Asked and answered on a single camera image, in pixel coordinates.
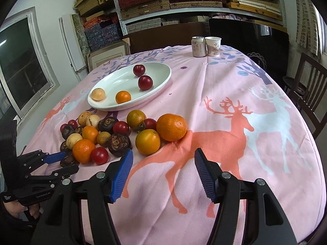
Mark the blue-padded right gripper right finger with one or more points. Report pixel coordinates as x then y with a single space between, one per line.
265 220

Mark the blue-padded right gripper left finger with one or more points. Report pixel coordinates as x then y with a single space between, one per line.
62 221

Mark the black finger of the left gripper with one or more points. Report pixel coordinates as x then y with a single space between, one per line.
55 176

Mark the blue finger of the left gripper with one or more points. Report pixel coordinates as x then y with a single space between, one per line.
52 158

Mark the dark mangosteen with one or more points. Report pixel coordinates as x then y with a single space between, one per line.
119 143
67 131
63 147
68 160
107 124

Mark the pale yellow round fruit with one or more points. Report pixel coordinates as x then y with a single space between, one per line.
98 94

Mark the yellow-orange tomato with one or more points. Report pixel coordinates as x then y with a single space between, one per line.
148 142

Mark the small orange mandarin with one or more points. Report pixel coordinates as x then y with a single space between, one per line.
122 97

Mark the small dark red plum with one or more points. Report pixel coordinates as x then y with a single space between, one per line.
139 70

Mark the person's left hand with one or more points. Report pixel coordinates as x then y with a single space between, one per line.
15 208

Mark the orange mandarin front left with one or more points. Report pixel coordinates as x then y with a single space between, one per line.
82 150

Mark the pale yellow fruit centre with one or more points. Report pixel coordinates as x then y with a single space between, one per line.
72 140

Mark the small red tomato left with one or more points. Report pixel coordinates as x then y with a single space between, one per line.
62 127

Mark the small red tomato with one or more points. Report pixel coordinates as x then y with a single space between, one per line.
62 127
73 123

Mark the red cherry tomato front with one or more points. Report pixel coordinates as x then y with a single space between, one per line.
99 156

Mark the small red tomato back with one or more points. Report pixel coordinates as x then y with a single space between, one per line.
73 123

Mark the small orange fruit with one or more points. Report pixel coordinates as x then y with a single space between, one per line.
90 133

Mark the olive yellow small fruit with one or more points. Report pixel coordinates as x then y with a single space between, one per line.
103 139

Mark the tan fruit back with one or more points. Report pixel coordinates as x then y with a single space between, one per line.
83 118

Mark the pale fruit back right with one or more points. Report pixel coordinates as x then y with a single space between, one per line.
93 121

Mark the dark mangosteen back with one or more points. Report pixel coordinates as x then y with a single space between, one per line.
107 124

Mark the red cherry tomato centre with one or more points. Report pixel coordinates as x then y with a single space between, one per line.
121 127

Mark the green-orange tomato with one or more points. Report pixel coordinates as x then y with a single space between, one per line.
136 119

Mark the red cherry tomato with stem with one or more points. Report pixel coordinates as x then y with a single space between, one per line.
150 123

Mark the white oval plate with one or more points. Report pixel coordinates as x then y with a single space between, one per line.
125 80

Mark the framed picture leaning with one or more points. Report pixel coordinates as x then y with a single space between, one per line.
107 53

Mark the large orange mandarin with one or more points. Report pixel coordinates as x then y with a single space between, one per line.
171 127

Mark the white board leaning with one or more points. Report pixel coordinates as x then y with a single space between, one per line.
71 43

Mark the pink deer tablecloth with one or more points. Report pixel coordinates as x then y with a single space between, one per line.
239 117

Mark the dark wooden chair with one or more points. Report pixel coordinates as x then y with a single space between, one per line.
308 97

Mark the dark cabinet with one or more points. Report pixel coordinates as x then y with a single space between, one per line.
166 36

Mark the white metal shelf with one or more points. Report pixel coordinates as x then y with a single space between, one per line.
133 13

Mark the pink drink can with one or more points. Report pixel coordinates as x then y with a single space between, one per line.
199 49

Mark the white paper cup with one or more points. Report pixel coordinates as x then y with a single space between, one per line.
213 46

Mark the checked curtain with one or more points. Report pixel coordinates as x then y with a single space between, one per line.
307 26

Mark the window with white frame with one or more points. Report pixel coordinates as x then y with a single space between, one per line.
26 73

